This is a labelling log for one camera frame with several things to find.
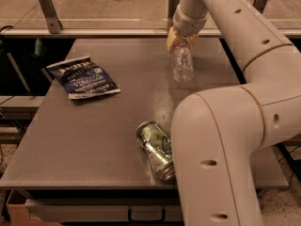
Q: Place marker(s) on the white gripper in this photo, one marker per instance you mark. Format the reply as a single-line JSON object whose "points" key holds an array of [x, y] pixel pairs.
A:
{"points": [[188, 24]]}

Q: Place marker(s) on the clear plastic water bottle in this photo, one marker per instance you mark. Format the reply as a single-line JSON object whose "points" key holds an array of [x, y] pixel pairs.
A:
{"points": [[182, 64]]}

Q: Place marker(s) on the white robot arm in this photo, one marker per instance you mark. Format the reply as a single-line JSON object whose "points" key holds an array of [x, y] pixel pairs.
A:
{"points": [[214, 132]]}

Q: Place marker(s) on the green aluminium soda can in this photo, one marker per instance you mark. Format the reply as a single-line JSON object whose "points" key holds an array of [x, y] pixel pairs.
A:
{"points": [[156, 143]]}

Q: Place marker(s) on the blue vinegar chip bag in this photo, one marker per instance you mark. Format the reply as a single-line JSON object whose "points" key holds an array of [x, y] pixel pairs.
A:
{"points": [[82, 78]]}

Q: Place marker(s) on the cardboard box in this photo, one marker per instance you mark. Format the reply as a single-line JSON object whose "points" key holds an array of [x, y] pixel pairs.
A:
{"points": [[19, 215]]}

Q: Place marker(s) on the middle metal bracket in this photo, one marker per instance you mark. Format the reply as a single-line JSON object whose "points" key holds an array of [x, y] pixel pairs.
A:
{"points": [[171, 8]]}

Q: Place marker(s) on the left metal bracket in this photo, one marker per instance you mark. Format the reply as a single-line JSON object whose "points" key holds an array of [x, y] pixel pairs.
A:
{"points": [[48, 9]]}

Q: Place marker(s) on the white rail shelf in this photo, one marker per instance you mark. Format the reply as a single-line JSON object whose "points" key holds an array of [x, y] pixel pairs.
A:
{"points": [[83, 33]]}

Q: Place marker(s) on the grey drawer with black handle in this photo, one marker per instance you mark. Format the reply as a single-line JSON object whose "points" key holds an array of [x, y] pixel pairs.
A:
{"points": [[106, 210]]}

